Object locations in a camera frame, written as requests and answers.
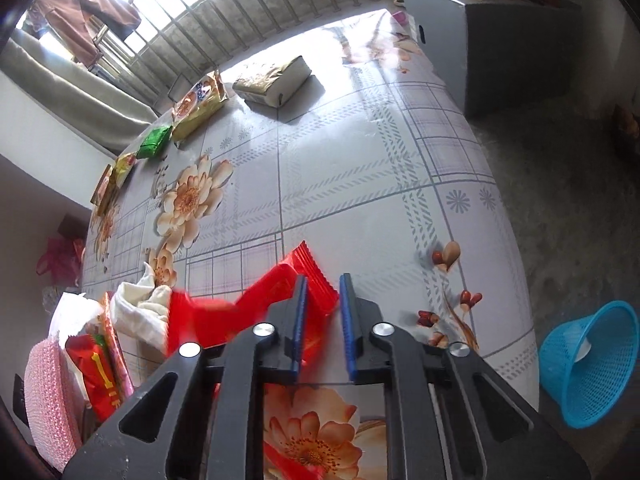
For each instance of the pink woven basket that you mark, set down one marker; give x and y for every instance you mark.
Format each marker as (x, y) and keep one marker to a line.
(47, 400)

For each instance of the small yellow packet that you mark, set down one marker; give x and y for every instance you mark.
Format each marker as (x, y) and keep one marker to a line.
(122, 170)

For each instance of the green snack packet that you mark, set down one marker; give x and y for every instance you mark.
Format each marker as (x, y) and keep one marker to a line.
(153, 142)

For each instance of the orange snack packet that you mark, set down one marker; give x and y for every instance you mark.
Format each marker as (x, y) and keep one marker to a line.
(197, 107)

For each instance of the blue plastic basket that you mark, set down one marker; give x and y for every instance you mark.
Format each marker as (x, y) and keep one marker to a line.
(565, 365)

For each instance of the white crumpled cloth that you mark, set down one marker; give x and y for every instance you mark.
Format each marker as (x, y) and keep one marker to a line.
(135, 310)

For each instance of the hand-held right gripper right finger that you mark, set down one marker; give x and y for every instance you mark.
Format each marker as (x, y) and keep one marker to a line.
(347, 327)

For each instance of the white tissue pack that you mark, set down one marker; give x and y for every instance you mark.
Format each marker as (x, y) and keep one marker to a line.
(272, 80)

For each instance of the pink bag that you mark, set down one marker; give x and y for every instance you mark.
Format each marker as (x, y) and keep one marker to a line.
(60, 260)

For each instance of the red plastic wrapper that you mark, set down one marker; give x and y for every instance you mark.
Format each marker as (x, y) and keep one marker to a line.
(260, 290)

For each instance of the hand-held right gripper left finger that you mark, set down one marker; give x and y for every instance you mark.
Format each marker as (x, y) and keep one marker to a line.
(300, 327)

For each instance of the small orange packet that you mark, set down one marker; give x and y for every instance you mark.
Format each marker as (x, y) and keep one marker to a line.
(101, 187)

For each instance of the red snack packet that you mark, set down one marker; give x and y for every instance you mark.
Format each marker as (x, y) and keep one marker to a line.
(95, 375)

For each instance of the grey cabinet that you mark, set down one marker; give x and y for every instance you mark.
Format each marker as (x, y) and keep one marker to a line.
(515, 50)

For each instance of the white paper card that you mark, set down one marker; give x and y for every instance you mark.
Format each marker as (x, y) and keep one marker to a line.
(583, 351)

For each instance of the grey curtain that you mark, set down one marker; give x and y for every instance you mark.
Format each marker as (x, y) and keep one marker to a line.
(65, 95)

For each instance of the pink striped packet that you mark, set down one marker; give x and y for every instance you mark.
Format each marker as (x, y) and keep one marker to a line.
(119, 355)

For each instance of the brown hanging garment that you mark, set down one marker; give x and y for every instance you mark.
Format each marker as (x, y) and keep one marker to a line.
(75, 20)

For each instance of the metal window grille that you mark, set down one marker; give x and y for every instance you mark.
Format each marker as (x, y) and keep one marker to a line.
(250, 15)

